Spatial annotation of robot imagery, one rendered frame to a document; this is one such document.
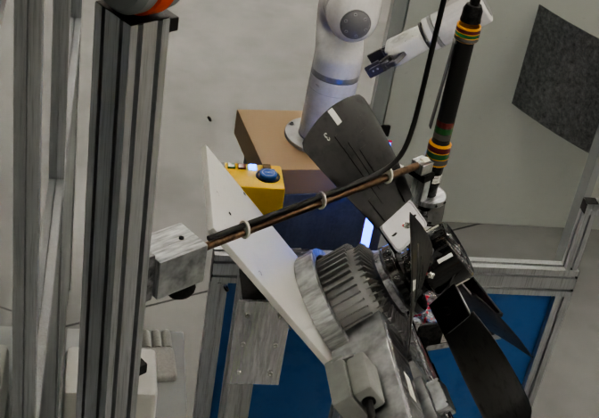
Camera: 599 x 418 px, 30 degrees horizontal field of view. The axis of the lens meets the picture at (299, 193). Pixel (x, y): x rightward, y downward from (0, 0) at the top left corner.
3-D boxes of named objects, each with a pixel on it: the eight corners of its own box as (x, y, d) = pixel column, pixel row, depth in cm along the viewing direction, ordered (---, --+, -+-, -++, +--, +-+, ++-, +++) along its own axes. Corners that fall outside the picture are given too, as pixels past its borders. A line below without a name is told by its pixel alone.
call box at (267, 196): (209, 224, 250) (213, 184, 245) (207, 199, 259) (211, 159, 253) (279, 227, 253) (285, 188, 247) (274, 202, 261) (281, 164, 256)
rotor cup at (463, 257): (420, 294, 222) (477, 262, 219) (423, 325, 208) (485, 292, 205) (381, 235, 218) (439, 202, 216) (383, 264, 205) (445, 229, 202)
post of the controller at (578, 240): (565, 270, 275) (587, 203, 264) (561, 262, 277) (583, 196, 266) (577, 270, 275) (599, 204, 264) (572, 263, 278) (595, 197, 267)
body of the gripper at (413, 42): (423, 14, 275) (383, 36, 279) (422, 28, 266) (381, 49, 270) (438, 40, 278) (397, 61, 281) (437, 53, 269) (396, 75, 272)
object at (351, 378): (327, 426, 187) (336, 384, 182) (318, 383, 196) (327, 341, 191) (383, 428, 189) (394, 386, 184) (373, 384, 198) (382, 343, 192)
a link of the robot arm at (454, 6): (429, 7, 274) (430, 23, 266) (477, -19, 269) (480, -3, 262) (445, 35, 277) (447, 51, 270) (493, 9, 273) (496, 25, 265)
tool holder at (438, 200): (421, 216, 210) (431, 171, 204) (394, 197, 214) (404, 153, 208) (452, 202, 215) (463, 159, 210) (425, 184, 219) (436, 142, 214)
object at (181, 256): (149, 307, 169) (153, 262, 164) (123, 282, 173) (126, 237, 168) (203, 284, 175) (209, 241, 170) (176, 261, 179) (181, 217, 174)
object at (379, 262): (409, 299, 222) (417, 294, 222) (412, 330, 209) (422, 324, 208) (373, 242, 219) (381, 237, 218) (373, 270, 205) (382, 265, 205)
